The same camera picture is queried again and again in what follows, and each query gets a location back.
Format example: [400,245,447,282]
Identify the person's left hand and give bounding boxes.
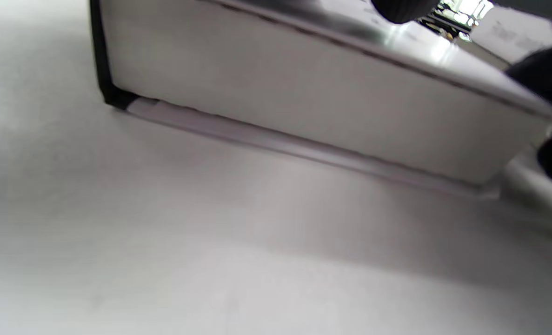
[371,0,552,187]

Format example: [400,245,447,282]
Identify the black book with grey photo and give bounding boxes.
[471,6,552,64]

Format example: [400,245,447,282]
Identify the white book with black letters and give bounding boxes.
[89,0,552,201]

